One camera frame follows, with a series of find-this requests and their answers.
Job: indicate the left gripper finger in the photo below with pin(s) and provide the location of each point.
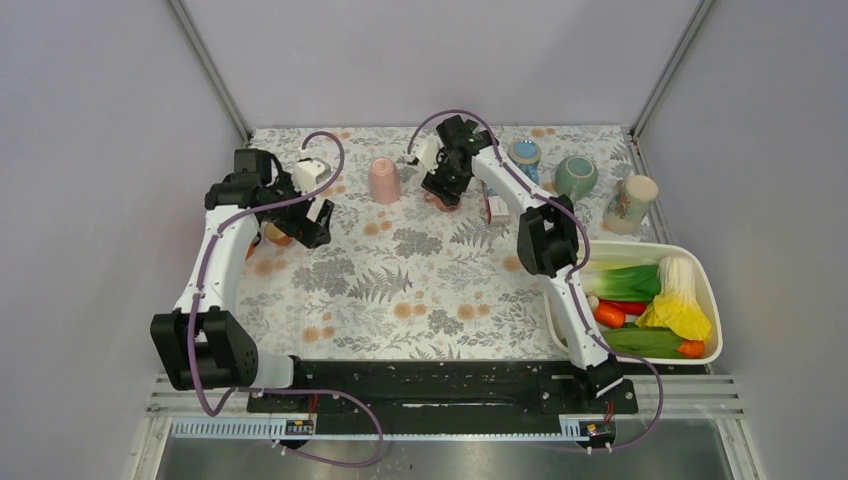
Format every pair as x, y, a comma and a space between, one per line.
324, 215
312, 235

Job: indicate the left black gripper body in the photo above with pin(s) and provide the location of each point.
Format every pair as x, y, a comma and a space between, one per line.
287, 217

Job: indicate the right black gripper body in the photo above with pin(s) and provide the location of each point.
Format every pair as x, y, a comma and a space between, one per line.
447, 171

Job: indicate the pink dotted mug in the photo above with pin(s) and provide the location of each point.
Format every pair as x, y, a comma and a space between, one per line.
439, 204

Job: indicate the small orange mug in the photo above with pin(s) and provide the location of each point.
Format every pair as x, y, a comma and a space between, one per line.
275, 236

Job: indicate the large orange mug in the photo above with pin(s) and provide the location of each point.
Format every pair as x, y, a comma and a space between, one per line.
252, 246

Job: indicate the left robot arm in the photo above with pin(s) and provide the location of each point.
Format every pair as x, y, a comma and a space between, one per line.
201, 337

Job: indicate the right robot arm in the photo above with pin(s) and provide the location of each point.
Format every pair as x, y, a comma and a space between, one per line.
552, 244

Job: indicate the blue butterfly mug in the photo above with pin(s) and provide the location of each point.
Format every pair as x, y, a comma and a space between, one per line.
526, 155

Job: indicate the green glazed mug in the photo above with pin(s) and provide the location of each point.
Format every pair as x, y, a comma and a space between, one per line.
575, 177

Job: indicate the cream painted mug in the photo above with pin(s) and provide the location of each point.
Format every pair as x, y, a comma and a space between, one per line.
631, 201

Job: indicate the white red toothpaste box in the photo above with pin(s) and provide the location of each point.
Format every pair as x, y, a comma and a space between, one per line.
497, 211

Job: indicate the light pink cup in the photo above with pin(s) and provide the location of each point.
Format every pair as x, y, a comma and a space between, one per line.
384, 181

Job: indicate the floral tablecloth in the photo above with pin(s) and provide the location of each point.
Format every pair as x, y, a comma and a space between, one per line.
398, 281

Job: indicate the green bok choy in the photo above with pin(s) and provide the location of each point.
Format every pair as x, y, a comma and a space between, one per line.
637, 283

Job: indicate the orange carrot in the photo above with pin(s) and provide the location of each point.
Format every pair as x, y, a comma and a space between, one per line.
609, 315

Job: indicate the red chili pepper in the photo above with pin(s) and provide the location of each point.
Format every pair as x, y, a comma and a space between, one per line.
628, 308

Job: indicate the green cucumber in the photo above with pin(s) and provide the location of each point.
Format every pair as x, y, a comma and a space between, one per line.
645, 342

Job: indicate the yellow napa cabbage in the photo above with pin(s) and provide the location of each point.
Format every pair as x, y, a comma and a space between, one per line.
676, 307

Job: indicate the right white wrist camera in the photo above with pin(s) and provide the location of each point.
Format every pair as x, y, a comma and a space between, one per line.
426, 154

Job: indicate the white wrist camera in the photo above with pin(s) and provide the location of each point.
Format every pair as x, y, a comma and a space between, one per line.
309, 174
426, 154

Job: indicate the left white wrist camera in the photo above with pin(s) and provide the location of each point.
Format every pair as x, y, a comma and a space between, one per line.
309, 174

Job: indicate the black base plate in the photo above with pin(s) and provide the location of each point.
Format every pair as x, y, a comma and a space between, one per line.
450, 390

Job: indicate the white slotted cable duct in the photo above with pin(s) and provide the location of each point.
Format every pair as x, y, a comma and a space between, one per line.
298, 428

